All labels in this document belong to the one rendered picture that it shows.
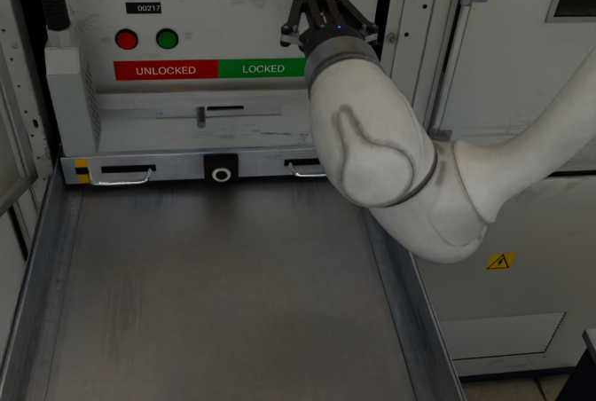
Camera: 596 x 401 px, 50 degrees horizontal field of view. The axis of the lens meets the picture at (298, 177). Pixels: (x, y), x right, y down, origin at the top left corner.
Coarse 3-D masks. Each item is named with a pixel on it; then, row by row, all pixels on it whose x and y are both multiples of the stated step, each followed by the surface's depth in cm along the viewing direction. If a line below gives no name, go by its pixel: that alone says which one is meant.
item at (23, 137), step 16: (0, 48) 98; (0, 64) 99; (0, 112) 105; (16, 112) 105; (0, 128) 106; (16, 128) 106; (0, 144) 107; (0, 160) 108; (32, 160) 112; (0, 176) 109; (16, 176) 114; (32, 176) 113; (0, 192) 110; (16, 192) 110; (0, 208) 107
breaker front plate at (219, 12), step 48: (96, 0) 91; (144, 0) 92; (192, 0) 93; (240, 0) 94; (288, 0) 95; (96, 48) 96; (144, 48) 97; (192, 48) 98; (240, 48) 99; (288, 48) 100; (144, 144) 109; (192, 144) 110; (240, 144) 111; (288, 144) 113
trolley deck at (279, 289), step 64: (128, 192) 113; (192, 192) 114; (256, 192) 115; (320, 192) 116; (128, 256) 102; (192, 256) 102; (256, 256) 103; (320, 256) 104; (64, 320) 92; (128, 320) 92; (192, 320) 93; (256, 320) 94; (320, 320) 94; (384, 320) 95; (0, 384) 84; (64, 384) 84; (128, 384) 85; (192, 384) 85; (256, 384) 86; (320, 384) 86; (384, 384) 87
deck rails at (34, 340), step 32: (64, 192) 111; (64, 224) 106; (64, 256) 100; (384, 256) 104; (32, 288) 90; (64, 288) 96; (384, 288) 99; (416, 288) 94; (32, 320) 89; (416, 320) 94; (32, 352) 87; (416, 352) 90; (32, 384) 83; (416, 384) 87; (448, 384) 82
